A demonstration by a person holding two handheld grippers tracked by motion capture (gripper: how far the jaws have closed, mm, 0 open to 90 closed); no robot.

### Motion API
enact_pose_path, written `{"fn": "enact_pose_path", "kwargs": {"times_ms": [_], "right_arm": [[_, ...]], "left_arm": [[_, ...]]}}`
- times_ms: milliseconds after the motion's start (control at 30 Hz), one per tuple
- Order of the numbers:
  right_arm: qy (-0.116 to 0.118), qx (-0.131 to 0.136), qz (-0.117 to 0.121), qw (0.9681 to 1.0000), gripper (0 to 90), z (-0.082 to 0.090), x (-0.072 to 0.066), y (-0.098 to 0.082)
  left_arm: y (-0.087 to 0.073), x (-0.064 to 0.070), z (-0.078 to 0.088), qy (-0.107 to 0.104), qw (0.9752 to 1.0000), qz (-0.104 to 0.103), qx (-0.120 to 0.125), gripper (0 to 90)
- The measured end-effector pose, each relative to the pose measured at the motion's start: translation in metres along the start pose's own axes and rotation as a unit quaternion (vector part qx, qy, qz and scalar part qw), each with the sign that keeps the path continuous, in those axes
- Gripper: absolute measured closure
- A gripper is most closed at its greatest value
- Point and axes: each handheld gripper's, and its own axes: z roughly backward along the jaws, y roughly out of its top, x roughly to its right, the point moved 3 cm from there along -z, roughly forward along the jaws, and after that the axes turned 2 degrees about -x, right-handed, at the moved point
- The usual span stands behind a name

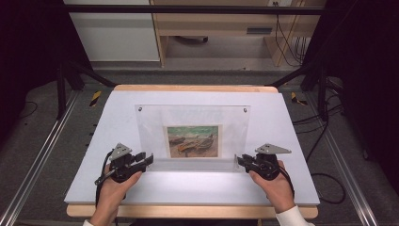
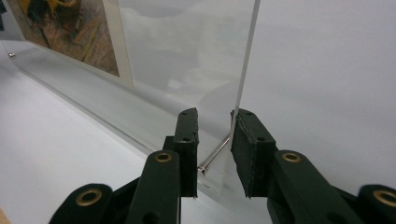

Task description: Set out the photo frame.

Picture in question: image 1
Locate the white cabinet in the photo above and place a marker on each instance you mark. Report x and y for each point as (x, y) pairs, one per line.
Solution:
(116, 34)

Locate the white wall socket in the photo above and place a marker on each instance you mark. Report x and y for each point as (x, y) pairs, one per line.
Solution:
(282, 2)

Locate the wooden desk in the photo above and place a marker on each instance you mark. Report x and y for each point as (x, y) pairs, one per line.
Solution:
(213, 22)

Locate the black horizontal bar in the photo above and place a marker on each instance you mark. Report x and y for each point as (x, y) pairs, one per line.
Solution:
(188, 9)

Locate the wooden table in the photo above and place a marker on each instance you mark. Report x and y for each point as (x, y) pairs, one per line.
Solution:
(188, 88)

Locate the aluminium floor rail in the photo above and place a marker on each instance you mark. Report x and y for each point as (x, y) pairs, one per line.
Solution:
(342, 163)
(37, 160)

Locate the person's left hand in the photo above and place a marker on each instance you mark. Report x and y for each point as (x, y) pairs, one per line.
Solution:
(109, 196)

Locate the black metal stand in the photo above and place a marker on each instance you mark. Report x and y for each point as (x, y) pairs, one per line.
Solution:
(321, 94)
(61, 94)

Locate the yellow black floor tape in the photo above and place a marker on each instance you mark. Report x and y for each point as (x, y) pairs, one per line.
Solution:
(295, 98)
(95, 98)

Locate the person's right hand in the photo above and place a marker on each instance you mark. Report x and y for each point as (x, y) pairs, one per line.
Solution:
(277, 191)

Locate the white board mat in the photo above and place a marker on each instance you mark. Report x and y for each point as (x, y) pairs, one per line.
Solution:
(125, 103)

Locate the grey desk label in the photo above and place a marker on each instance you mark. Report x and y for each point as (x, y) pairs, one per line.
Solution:
(259, 30)

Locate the black curtain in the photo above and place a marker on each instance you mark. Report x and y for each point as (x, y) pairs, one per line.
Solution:
(28, 56)
(367, 78)

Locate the painting print of boats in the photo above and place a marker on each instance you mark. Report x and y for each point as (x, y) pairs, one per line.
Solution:
(193, 141)

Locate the clear acrylic photo frame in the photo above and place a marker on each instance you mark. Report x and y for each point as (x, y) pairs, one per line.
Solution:
(150, 132)

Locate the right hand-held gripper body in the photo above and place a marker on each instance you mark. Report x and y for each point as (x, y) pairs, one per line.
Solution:
(268, 149)

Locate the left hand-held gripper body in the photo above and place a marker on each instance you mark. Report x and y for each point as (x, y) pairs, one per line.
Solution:
(120, 152)

